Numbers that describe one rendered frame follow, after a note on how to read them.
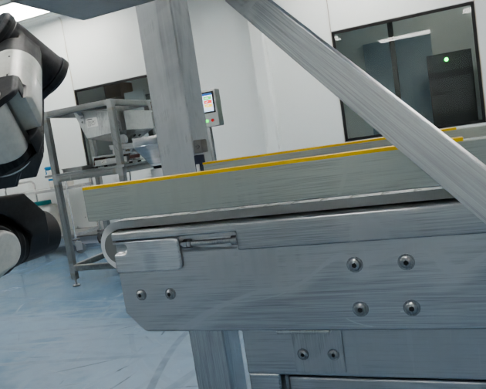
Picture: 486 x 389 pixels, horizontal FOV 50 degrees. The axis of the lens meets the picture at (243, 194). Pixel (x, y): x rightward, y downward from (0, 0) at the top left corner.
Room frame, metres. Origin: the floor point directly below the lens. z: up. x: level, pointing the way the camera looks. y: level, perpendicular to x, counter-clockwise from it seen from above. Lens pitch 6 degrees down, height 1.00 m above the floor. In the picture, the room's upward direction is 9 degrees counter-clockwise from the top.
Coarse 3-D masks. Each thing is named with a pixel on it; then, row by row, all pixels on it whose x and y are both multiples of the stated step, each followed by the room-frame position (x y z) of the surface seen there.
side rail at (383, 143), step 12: (444, 132) 0.63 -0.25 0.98; (456, 132) 0.63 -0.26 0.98; (468, 132) 0.62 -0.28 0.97; (480, 132) 0.62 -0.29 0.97; (348, 144) 0.68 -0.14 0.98; (360, 144) 0.67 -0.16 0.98; (372, 144) 0.67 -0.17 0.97; (384, 144) 0.66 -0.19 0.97; (264, 156) 0.72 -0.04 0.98; (276, 156) 0.71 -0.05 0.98; (288, 156) 0.71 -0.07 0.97; (300, 156) 0.70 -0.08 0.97; (204, 168) 0.76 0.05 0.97; (216, 168) 0.75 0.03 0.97
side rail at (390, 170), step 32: (320, 160) 0.42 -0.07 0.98; (352, 160) 0.41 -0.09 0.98; (384, 160) 0.40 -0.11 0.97; (480, 160) 0.37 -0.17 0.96; (96, 192) 0.50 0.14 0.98; (128, 192) 0.49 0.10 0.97; (160, 192) 0.47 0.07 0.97; (192, 192) 0.46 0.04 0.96; (224, 192) 0.45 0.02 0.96; (256, 192) 0.44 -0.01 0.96; (288, 192) 0.43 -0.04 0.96; (320, 192) 0.42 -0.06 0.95; (352, 192) 0.41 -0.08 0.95
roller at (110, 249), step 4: (124, 228) 0.51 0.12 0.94; (128, 228) 0.52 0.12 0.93; (132, 228) 0.52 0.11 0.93; (136, 228) 0.52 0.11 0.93; (140, 228) 0.53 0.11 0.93; (112, 232) 0.51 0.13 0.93; (108, 236) 0.51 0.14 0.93; (108, 240) 0.51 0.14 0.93; (108, 244) 0.51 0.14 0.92; (112, 244) 0.51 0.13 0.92; (108, 248) 0.51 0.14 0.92; (112, 248) 0.51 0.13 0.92; (108, 252) 0.51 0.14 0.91; (112, 252) 0.51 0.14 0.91; (116, 252) 0.51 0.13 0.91; (112, 256) 0.51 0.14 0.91; (112, 260) 0.51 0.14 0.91
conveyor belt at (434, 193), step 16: (384, 192) 0.43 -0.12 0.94; (400, 192) 0.41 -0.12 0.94; (416, 192) 0.41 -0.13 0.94; (432, 192) 0.40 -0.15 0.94; (448, 192) 0.40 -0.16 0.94; (224, 208) 0.48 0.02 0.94; (240, 208) 0.47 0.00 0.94; (256, 208) 0.46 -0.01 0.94; (272, 208) 0.45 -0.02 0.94; (288, 208) 0.45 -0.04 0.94; (304, 208) 0.44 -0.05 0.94; (320, 208) 0.44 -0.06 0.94; (336, 208) 0.43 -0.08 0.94; (112, 224) 0.52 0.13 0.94; (128, 224) 0.51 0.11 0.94; (144, 224) 0.50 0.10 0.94; (160, 224) 0.50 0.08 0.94
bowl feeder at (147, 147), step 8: (152, 136) 3.44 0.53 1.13; (136, 144) 3.51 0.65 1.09; (144, 144) 3.45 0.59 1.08; (152, 144) 3.44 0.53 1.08; (144, 152) 3.50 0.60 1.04; (152, 152) 3.48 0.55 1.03; (152, 160) 3.52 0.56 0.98; (160, 168) 3.53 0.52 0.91; (152, 176) 3.57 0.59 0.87; (160, 176) 3.52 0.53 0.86
